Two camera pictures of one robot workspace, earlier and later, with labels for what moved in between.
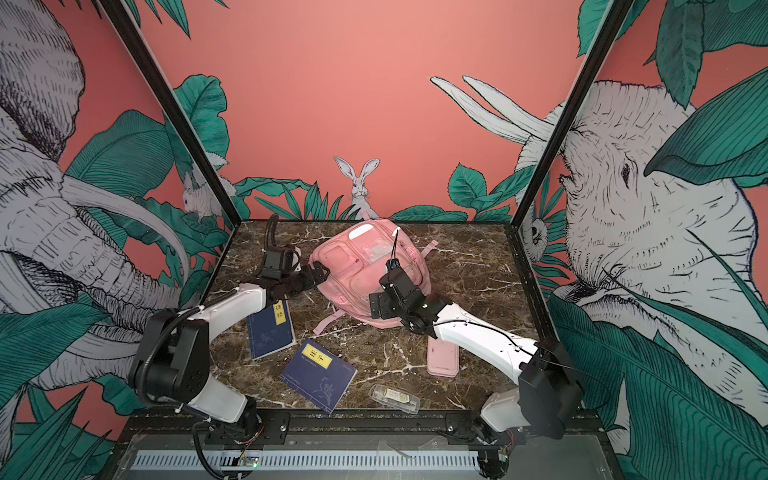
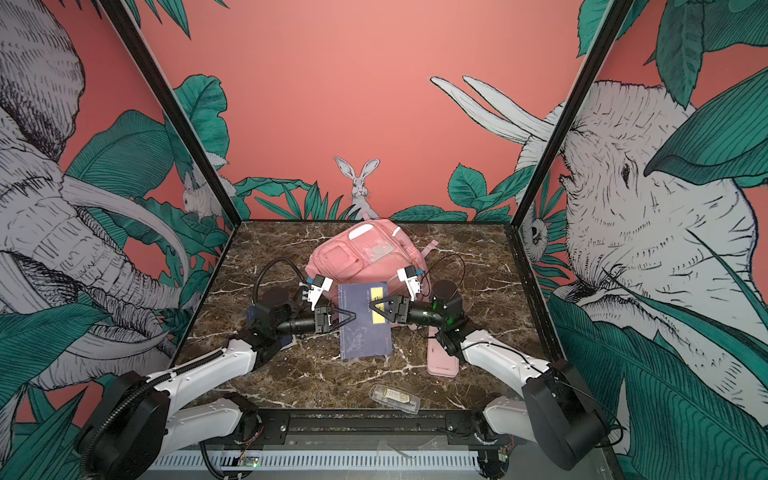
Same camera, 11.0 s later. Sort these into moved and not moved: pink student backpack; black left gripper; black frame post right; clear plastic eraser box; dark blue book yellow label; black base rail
Moved: black left gripper; dark blue book yellow label
Not moved: black base rail; clear plastic eraser box; pink student backpack; black frame post right
